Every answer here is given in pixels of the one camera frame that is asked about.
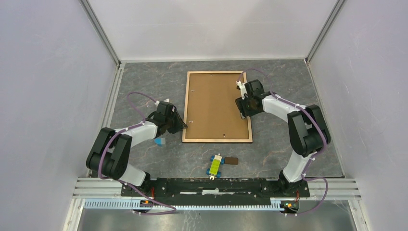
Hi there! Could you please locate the small brown block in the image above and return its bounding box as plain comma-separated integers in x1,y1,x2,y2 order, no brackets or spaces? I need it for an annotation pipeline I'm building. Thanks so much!
224,157,239,165

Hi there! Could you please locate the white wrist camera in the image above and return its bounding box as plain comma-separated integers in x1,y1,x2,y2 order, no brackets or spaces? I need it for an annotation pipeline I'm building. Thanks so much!
155,99,175,114
236,81,247,100

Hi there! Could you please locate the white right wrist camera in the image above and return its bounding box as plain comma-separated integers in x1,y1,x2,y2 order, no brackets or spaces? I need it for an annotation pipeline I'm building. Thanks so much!
236,81,247,100

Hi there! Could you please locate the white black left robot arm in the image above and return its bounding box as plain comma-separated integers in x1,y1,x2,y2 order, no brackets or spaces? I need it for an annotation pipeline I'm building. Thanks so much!
86,101,188,196

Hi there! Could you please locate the light wooden picture frame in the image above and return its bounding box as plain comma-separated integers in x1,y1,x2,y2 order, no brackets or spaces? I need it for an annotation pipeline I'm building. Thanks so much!
182,71,254,144

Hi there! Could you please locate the brown frame backing board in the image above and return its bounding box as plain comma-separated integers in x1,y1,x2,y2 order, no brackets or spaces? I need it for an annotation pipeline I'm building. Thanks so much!
186,74,249,140

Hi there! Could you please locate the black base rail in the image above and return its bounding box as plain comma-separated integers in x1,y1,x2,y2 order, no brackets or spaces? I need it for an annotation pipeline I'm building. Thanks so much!
138,178,310,205

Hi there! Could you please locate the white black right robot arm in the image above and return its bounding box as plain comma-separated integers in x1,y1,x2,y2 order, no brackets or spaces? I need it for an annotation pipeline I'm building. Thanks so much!
235,80,331,196

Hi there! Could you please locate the light blue toothed strip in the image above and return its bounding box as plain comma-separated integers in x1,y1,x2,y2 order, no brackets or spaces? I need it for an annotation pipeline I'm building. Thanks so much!
83,199,288,211

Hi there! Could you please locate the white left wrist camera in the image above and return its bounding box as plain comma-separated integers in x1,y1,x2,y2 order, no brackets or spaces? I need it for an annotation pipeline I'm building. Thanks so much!
155,99,175,114

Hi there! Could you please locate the yellow green toy car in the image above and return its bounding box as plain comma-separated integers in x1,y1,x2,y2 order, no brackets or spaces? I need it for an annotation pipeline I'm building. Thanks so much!
206,154,225,180

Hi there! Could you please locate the blue grey small block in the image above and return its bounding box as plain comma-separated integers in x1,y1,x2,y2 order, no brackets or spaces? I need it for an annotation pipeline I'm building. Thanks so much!
153,138,166,147

